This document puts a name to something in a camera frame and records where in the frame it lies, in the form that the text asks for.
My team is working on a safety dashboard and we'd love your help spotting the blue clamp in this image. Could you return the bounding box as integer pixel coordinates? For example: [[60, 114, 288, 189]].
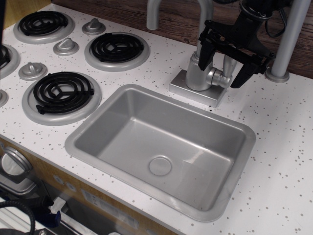
[[46, 211, 62, 228]]

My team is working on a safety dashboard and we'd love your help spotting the front right stove burner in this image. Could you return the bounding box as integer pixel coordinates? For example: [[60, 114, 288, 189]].
[[22, 71, 102, 126]]

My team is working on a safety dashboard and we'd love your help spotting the left edge stove burner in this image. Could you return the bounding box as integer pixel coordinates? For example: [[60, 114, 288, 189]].
[[0, 44, 20, 79]]

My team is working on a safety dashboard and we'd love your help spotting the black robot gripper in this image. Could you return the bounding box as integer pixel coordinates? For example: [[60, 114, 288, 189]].
[[198, 7, 275, 88]]

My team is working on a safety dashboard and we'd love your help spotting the black cable lower left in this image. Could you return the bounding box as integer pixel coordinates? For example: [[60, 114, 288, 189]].
[[0, 198, 54, 235]]

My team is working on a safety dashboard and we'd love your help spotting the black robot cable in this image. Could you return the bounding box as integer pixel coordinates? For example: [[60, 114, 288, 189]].
[[264, 7, 291, 38]]

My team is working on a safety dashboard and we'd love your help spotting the silver oven dial knob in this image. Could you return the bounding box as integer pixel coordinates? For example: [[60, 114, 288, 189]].
[[0, 146, 33, 183]]

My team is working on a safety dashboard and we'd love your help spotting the grey stove knob edge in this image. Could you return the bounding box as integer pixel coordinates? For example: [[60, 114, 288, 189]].
[[0, 90, 8, 107]]

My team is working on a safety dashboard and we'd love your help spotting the back right stove burner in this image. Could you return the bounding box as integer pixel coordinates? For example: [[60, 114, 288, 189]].
[[84, 32, 150, 72]]

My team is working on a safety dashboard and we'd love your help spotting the grey stove knob lower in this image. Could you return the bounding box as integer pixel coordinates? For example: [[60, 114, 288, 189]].
[[18, 62, 47, 81]]

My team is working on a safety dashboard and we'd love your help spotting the silver toy faucet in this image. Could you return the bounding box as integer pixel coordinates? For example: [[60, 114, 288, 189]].
[[146, 0, 228, 108]]

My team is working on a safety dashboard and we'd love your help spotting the back left stove burner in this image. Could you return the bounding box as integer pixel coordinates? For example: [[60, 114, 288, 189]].
[[13, 11, 75, 45]]

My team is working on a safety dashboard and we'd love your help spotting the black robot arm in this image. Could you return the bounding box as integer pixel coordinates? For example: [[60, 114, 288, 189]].
[[198, 0, 291, 88]]

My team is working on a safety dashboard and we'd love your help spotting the grey stove knob middle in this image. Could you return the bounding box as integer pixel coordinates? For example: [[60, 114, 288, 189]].
[[53, 38, 79, 56]]

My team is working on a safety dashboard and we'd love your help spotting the grey stove knob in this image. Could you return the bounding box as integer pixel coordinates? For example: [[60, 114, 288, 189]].
[[53, 38, 79, 56], [82, 18, 106, 35], [18, 62, 47, 81]]

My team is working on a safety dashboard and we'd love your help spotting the grey toy sink basin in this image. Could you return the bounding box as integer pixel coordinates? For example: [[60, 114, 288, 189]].
[[65, 85, 256, 222]]

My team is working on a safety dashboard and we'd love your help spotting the grey support pole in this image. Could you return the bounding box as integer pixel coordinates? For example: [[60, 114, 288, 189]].
[[265, 0, 311, 83]]

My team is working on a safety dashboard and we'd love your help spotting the silver faucet lever handle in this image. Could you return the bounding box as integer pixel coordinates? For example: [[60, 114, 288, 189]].
[[206, 55, 237, 89]]

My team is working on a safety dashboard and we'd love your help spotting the grey stove knob top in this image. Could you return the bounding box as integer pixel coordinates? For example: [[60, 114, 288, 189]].
[[82, 18, 106, 35]]

